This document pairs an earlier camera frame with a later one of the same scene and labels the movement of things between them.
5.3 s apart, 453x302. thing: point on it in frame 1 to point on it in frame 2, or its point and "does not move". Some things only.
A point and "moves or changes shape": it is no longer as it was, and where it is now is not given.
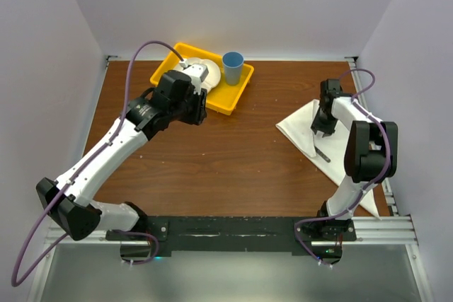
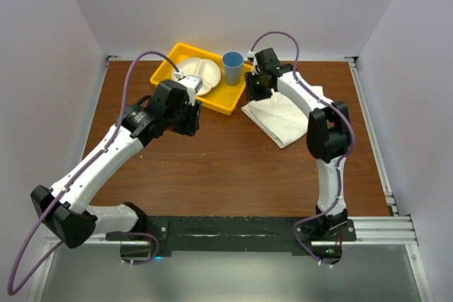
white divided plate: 214,75 does not move
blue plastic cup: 233,61 does not move
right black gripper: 326,129 to 251,91
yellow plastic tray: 223,95 does not move
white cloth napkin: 328,151 moves or changes shape
